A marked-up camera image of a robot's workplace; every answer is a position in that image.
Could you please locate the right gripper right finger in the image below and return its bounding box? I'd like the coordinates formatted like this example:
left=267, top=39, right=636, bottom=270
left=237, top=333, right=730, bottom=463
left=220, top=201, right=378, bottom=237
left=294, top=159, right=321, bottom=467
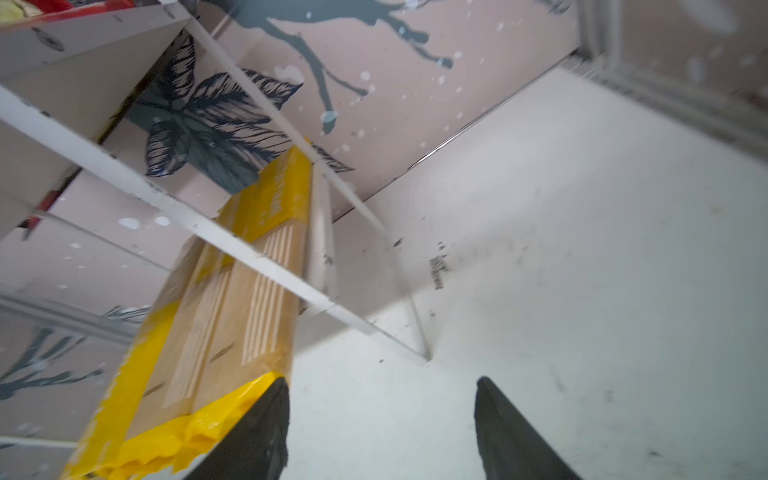
left=474, top=377, right=580, bottom=480

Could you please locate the red spaghetti bag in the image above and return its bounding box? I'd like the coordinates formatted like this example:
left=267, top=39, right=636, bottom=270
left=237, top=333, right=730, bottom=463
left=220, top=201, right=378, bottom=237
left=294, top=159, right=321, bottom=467
left=1, top=0, right=137, bottom=27

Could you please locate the yellow spaghetti bag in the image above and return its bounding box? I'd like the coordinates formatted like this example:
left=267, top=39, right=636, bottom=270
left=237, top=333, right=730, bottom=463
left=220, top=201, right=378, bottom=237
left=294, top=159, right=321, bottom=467
left=59, top=145, right=314, bottom=480

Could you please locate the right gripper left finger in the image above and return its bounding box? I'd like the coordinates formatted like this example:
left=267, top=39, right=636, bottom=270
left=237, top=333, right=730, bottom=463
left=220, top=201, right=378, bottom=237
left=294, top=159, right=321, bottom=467
left=185, top=378, right=290, bottom=480

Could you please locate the white two-tier shelf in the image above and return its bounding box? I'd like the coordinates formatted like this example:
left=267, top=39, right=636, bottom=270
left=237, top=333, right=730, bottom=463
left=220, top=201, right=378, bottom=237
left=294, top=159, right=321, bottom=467
left=0, top=0, right=433, bottom=362

